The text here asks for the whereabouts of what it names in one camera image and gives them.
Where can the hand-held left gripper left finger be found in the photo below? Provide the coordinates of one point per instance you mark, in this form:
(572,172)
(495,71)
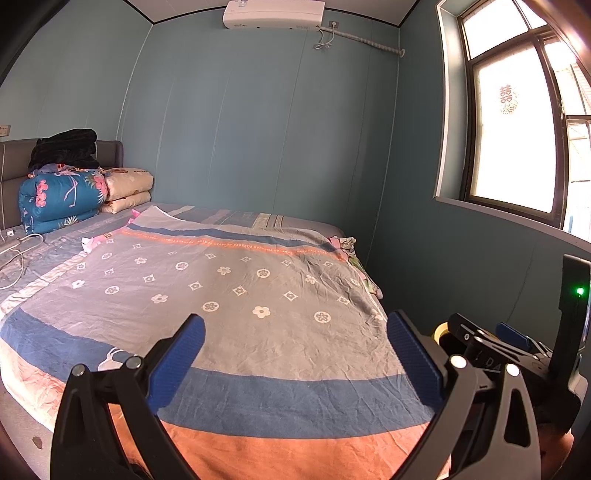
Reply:
(178,364)

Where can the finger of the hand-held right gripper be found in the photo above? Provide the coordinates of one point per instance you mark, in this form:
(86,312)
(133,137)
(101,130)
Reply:
(471,339)
(512,334)

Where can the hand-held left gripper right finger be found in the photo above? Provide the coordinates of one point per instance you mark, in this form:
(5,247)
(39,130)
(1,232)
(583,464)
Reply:
(415,362)

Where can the black bin with yellow rim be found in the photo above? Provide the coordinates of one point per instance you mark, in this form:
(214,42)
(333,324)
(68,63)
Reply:
(439,333)

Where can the bed with patterned sheet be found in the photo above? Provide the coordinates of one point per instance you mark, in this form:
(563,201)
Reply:
(231,286)

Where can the pink floral cloth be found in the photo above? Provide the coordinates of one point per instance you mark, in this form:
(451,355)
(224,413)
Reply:
(353,258)

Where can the small pink white cloth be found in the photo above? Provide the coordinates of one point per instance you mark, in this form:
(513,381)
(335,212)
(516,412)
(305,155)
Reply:
(94,244)

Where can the beige stacked pillows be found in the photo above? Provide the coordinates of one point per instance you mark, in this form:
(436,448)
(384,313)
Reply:
(129,187)

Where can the brown framed window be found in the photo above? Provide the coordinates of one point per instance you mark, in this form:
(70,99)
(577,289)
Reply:
(512,138)

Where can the blue floral folded quilt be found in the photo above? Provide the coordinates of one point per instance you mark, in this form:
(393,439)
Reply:
(60,198)

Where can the window sticker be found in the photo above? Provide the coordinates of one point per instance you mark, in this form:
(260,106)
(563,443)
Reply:
(508,99)

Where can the grey upholstered headboard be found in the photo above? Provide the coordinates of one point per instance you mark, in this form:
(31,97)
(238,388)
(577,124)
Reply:
(14,184)

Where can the black folded cloth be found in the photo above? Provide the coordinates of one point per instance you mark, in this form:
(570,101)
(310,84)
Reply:
(64,147)

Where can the wrapped air conditioner pipe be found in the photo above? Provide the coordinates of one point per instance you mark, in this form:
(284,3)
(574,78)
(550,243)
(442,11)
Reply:
(369,42)

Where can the white air conditioner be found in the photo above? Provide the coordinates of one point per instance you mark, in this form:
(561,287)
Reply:
(272,14)

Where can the wall socket above headboard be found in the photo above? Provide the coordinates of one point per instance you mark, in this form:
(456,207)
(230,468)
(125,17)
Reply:
(4,130)

